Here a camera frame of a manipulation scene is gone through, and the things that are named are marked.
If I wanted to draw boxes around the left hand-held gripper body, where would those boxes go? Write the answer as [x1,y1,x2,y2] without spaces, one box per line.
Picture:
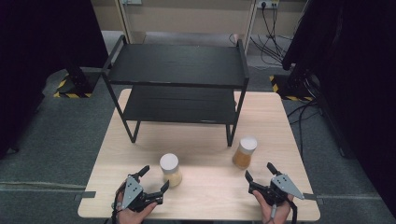
[116,174,164,214]

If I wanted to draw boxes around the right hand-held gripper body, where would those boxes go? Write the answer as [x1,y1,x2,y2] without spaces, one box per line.
[247,173,305,207]

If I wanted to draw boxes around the jar of pale yellow powder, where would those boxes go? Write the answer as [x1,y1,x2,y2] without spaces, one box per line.
[159,152,183,189]

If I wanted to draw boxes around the jar of orange powder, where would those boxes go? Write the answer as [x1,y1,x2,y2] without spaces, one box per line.
[232,135,259,171]

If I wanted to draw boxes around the black two-tier shelf rack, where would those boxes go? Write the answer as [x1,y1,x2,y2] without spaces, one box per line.
[101,34,250,148]

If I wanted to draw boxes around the person's left hand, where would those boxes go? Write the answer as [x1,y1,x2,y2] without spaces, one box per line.
[115,183,159,224]

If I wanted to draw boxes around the person's right hand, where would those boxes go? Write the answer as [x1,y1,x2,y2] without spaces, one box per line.
[252,189,295,224]

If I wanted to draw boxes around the grey tape strip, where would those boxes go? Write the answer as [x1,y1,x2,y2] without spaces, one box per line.
[73,190,97,202]
[303,192,325,206]

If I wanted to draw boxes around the black yellow striped stand base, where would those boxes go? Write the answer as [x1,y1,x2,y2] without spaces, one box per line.
[268,74,315,103]
[52,72,94,100]

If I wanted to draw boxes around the black curtain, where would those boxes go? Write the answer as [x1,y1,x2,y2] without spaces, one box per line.
[281,0,396,218]
[0,0,109,161]

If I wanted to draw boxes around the thin grey cable with plug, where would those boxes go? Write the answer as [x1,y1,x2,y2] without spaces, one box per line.
[269,203,278,224]

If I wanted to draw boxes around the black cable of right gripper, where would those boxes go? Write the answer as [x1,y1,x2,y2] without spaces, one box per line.
[285,197,299,224]

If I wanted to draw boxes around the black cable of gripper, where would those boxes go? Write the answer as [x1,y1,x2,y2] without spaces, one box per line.
[285,197,299,224]
[110,202,121,224]

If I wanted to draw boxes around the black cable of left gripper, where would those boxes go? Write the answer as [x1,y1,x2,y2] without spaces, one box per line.
[110,202,121,224]

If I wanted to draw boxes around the black cables beside curtain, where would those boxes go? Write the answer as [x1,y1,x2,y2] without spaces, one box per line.
[286,98,322,158]

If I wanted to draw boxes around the bundle of black floor cables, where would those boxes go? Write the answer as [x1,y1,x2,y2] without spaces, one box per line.
[249,5,294,68]

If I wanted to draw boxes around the white frame post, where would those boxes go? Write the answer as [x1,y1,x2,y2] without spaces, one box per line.
[243,0,260,54]
[113,0,135,45]

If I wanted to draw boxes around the white wall socket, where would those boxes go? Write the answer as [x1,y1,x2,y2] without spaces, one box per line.
[256,0,280,10]

